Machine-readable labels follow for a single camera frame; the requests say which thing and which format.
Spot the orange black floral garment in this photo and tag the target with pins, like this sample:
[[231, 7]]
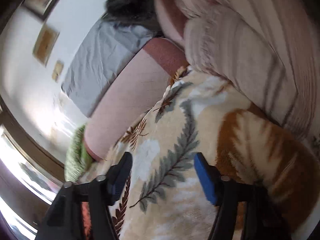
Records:
[[86, 219]]

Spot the black furry garment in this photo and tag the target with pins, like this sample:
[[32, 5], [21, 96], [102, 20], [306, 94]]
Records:
[[132, 12]]

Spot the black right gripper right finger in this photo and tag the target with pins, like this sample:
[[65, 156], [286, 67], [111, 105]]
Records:
[[262, 219]]

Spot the grey blue pillow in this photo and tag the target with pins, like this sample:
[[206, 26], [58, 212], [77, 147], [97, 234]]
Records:
[[104, 53]]

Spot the beige wall switch plate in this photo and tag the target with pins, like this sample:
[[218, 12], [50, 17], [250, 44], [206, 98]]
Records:
[[44, 44]]

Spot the striped beige quilt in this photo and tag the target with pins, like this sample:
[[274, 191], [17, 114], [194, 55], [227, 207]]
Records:
[[269, 49]]

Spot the pink bolster cushion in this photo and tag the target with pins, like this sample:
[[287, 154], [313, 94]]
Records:
[[137, 88]]

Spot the green white patterned pillow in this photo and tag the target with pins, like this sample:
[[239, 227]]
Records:
[[78, 160]]

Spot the beige leaf-pattern blanket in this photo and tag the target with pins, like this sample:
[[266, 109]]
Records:
[[163, 198]]

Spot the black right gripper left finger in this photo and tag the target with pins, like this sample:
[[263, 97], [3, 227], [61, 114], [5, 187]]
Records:
[[64, 219]]

